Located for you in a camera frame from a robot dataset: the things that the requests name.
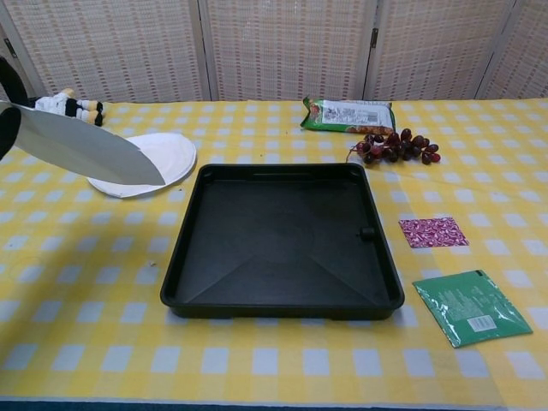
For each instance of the black white plush toy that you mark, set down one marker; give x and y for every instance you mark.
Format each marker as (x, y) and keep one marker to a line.
(64, 105)

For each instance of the black square plastic tray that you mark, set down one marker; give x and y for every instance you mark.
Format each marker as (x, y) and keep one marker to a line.
(278, 240)

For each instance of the purple patterned square sachet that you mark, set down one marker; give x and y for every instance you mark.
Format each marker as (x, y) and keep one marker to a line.
(432, 232)

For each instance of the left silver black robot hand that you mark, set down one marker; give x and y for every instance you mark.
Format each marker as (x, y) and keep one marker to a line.
(7, 128)

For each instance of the bunch of red grapes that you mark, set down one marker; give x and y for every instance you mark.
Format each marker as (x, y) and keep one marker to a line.
(396, 147)

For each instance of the green white snack packet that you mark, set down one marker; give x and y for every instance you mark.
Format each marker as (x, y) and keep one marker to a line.
(349, 114)

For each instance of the green foil sachet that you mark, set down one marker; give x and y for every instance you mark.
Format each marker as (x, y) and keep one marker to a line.
(468, 308)

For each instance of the woven folding screen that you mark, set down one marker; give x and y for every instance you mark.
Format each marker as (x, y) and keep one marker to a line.
(282, 47)

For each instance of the cracked white paper plate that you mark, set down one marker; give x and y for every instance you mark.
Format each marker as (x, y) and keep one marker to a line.
(85, 145)

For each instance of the yellow white checked tablecloth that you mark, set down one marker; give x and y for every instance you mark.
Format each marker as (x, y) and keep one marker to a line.
(274, 364)

